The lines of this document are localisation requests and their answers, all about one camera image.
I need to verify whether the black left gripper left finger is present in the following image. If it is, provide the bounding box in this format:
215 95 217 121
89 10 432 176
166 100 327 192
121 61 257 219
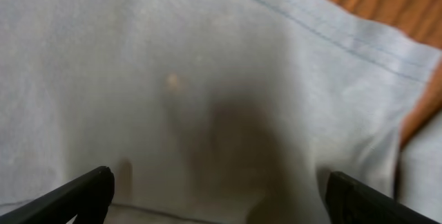
1 166 115 224

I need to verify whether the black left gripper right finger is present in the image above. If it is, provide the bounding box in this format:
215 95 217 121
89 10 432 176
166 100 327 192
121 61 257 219
325 171 438 224

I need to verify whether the light blue printed t-shirt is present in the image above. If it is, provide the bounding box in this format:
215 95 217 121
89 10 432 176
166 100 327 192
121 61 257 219
1 0 441 223

